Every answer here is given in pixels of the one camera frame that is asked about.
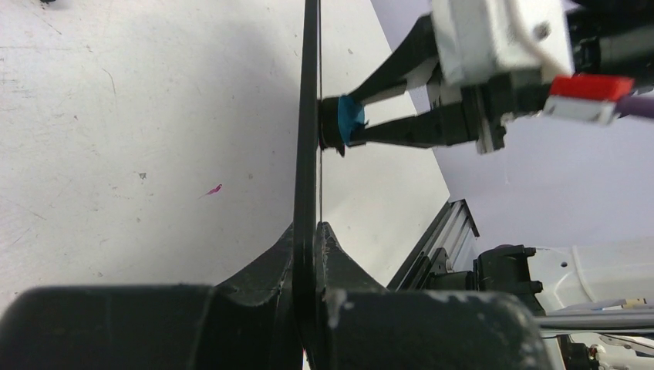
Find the aluminium right side rail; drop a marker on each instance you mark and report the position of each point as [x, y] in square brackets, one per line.
[437, 260]

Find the blue whiteboard eraser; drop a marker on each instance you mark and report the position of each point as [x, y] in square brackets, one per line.
[339, 118]

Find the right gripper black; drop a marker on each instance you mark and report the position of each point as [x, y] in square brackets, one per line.
[460, 114]

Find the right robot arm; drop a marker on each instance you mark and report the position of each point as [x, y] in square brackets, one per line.
[597, 304]

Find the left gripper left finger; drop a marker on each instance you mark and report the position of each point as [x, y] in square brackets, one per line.
[245, 322]

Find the small whiteboard black frame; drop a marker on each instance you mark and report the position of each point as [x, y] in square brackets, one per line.
[304, 282]

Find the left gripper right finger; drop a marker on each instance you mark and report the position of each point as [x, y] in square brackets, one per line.
[365, 326]

